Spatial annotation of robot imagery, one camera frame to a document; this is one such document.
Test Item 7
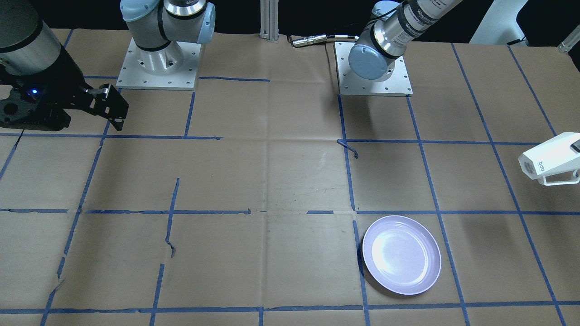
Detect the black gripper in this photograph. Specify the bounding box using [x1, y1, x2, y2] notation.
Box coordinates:
[0, 48, 129, 131]

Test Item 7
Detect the lilac plate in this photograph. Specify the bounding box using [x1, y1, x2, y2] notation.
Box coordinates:
[361, 215, 443, 296]

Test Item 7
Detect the brown paper table cover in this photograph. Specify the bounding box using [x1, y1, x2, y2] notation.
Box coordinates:
[0, 34, 579, 326]

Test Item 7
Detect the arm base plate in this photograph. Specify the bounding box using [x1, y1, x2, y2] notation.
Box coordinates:
[334, 42, 414, 96]
[116, 39, 202, 91]

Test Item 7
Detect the aluminium frame post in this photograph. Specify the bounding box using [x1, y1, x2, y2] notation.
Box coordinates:
[259, 0, 279, 43]

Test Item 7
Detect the black cable with connectors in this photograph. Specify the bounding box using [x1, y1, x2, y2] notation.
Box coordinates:
[290, 34, 363, 48]

